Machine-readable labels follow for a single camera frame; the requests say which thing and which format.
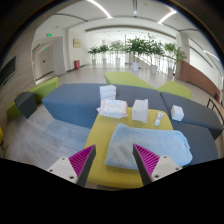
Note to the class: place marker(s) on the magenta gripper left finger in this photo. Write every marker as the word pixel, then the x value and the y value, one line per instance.
pixel 76 168

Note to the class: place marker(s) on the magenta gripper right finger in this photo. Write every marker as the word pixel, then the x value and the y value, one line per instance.
pixel 153 167

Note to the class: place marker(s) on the light blue towel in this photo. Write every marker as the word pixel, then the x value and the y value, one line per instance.
pixel 162 142

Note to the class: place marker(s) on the yellow table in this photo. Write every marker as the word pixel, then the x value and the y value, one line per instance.
pixel 100 135

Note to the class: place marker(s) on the white tube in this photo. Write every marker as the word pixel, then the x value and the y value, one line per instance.
pixel 158 118

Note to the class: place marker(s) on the small white cube box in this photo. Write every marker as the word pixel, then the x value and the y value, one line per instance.
pixel 177 113

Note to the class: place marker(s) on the white tissue box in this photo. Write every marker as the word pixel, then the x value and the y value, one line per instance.
pixel 140 110

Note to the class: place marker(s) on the large blue-grey sofa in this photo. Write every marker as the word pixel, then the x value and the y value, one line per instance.
pixel 77 103

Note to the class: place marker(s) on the right dark grey sofa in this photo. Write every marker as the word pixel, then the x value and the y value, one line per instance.
pixel 200 125

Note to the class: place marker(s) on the crumpled white plastic package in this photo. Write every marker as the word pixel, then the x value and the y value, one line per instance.
pixel 113 108

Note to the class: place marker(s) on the stack of white towels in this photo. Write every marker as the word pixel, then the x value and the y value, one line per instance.
pixel 108 92

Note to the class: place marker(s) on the green right seat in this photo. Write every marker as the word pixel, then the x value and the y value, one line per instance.
pixel 175 88

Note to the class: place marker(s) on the dark grey cube stool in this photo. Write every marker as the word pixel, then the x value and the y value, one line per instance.
pixel 26 103

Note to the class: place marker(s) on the green left sofa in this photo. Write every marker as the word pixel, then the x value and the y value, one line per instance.
pixel 40 92

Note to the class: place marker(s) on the green bench seat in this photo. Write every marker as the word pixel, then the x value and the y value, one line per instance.
pixel 125 78

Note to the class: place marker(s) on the red fire extinguisher box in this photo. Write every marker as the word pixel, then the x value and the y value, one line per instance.
pixel 77 64

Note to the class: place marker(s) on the potted plant right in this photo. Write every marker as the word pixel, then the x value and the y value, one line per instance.
pixel 174 54

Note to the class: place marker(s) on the potted plant white pot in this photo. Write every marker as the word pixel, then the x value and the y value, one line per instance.
pixel 153 49
pixel 136 47

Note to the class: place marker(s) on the potted plant far left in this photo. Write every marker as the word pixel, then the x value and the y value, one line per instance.
pixel 93 52

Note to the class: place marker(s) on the black metal chair frame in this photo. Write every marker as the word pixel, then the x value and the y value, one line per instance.
pixel 213 105

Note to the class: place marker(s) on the yellow wall picture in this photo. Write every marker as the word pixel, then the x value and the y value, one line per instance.
pixel 77 43

